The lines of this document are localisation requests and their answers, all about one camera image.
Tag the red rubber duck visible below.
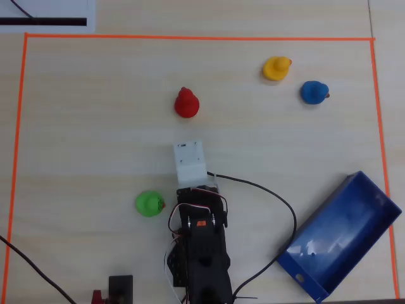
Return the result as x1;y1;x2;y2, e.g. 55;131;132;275
174;86;201;119

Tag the orange tape strip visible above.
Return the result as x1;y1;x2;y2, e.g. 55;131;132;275
369;39;401;300
1;33;29;304
24;32;377;42

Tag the yellow rubber duck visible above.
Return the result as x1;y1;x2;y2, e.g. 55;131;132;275
263;56;293;82

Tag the green rubber duck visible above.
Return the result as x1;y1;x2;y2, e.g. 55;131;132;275
135;190;166;218

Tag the blue cardboard box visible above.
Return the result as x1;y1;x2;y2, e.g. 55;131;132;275
277;170;402;303

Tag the thin black cable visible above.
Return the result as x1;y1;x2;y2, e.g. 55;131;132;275
11;0;37;19

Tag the white board with black stripe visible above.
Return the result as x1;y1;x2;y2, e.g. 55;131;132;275
0;0;96;34

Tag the black clamp with red handle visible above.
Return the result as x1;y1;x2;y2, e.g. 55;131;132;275
91;274;134;304

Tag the black camera cable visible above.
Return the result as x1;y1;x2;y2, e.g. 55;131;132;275
207;171;297;304

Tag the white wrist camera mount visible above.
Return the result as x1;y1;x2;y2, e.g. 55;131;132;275
173;139;209;188

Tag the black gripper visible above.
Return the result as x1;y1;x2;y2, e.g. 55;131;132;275
176;180;229;229

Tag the blue rubber duck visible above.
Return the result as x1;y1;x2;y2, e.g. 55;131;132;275
300;80;332;105

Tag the red white servo wire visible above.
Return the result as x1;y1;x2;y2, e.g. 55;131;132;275
164;187;228;304

